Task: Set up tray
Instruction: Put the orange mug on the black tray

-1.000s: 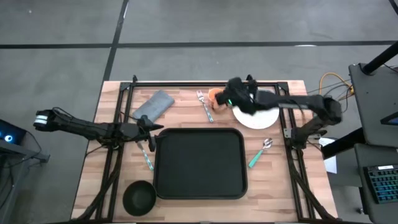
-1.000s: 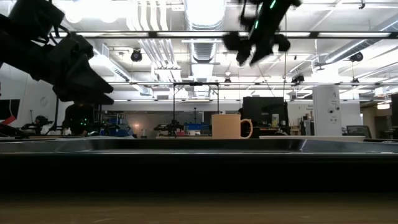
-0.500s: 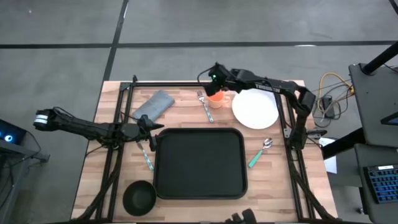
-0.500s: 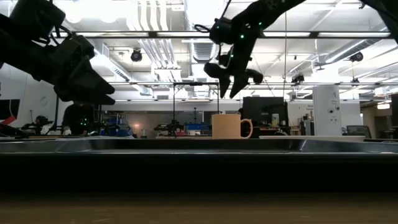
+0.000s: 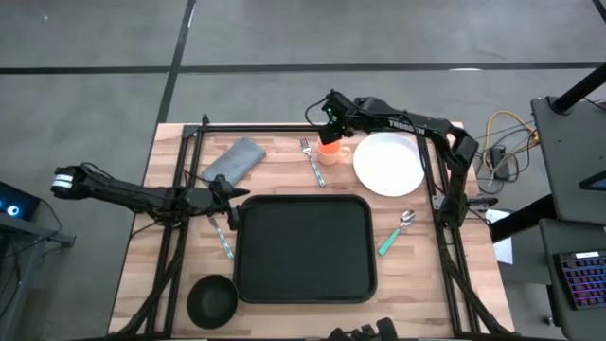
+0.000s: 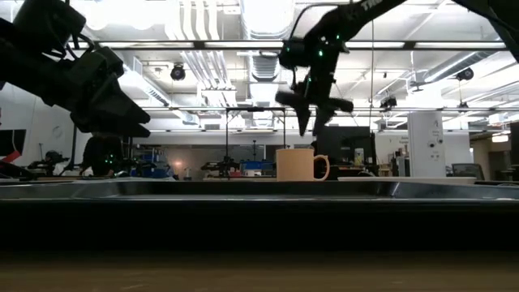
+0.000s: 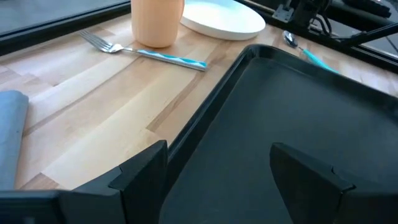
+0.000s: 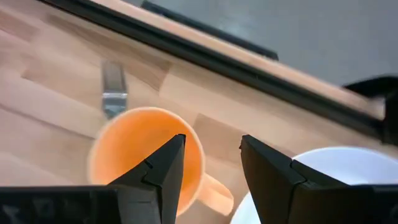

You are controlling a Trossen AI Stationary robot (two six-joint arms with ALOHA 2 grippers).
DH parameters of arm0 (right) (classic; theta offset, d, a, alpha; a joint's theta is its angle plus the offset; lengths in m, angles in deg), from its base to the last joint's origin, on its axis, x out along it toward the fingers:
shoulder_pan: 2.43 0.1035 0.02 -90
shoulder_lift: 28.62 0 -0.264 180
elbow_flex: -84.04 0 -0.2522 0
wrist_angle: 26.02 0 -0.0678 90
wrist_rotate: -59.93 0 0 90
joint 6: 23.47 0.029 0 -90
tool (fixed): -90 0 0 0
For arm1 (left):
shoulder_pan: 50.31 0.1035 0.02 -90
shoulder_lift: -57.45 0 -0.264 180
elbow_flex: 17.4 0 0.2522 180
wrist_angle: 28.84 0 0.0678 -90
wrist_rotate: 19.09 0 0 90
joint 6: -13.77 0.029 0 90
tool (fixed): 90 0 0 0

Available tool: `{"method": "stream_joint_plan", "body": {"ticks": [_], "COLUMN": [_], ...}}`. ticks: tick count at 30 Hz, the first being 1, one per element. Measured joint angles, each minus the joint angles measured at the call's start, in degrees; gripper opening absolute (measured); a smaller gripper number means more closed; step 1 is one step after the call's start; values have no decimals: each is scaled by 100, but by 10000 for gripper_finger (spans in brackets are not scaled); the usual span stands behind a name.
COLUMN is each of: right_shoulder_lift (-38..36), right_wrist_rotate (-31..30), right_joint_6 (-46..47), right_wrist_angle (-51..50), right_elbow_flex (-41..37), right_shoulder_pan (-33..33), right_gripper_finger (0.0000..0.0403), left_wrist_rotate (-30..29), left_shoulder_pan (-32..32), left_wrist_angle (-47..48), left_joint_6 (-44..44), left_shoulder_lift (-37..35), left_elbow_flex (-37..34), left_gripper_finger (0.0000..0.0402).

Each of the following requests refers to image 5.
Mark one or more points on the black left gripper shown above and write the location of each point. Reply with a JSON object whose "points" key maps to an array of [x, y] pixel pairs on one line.
{"points": [[208, 201]]}

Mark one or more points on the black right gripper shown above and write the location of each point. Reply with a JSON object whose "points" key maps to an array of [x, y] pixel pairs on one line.
{"points": [[360, 113]]}

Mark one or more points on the orange mug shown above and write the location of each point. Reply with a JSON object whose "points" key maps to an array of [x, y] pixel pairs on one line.
{"points": [[330, 154]]}

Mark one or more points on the grey cloth napkin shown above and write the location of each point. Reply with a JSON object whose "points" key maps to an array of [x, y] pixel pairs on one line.
{"points": [[233, 161]]}

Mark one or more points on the white round plate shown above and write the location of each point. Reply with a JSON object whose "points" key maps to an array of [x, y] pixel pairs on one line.
{"points": [[388, 164]]}

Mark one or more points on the black bowl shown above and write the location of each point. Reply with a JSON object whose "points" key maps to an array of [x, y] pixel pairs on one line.
{"points": [[212, 302]]}

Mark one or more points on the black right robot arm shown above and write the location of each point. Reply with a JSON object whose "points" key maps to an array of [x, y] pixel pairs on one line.
{"points": [[416, 124]]}

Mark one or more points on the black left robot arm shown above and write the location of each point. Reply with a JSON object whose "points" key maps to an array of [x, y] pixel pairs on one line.
{"points": [[118, 192]]}

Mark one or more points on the black plastic tray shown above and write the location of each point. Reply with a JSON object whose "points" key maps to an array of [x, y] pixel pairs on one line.
{"points": [[305, 248]]}

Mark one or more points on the black power adapter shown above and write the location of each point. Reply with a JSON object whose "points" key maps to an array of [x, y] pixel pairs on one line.
{"points": [[499, 163]]}

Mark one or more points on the dark lumpy object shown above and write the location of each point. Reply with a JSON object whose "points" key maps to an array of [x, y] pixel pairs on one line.
{"points": [[364, 331]]}

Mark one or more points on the white paper sheet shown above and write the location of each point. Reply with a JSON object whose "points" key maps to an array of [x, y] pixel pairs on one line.
{"points": [[504, 246]]}

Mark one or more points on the black diagonal beam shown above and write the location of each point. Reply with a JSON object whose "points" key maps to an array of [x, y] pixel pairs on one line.
{"points": [[521, 220]]}

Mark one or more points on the grey metal stand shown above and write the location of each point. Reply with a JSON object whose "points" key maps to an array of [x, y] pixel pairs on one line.
{"points": [[28, 246]]}

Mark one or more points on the black computer with blue light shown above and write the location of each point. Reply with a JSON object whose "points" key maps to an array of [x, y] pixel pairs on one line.
{"points": [[14, 203]]}

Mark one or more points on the grey desk top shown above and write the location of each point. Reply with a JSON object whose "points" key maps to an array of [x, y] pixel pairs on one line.
{"points": [[573, 156]]}

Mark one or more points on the black round pole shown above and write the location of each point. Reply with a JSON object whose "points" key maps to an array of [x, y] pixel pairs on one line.
{"points": [[580, 90]]}

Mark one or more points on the dark grey desk with keyboard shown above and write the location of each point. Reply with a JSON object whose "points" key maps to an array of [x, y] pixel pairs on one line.
{"points": [[551, 284]]}

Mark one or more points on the dark screen corner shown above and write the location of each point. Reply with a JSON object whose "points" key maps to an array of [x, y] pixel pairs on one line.
{"points": [[595, 182]]}

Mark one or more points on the backlit computer keyboard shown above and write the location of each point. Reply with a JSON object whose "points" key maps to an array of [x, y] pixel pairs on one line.
{"points": [[584, 280]]}

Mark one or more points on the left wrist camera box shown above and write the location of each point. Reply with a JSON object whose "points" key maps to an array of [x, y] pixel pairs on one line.
{"points": [[219, 182]]}

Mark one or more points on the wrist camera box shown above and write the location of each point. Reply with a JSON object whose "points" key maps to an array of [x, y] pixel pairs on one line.
{"points": [[219, 182], [337, 105]]}

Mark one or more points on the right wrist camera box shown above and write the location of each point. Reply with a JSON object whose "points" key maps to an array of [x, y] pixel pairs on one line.
{"points": [[337, 105]]}

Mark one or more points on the black aluminium table frame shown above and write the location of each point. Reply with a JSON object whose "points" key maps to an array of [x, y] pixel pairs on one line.
{"points": [[265, 128]]}

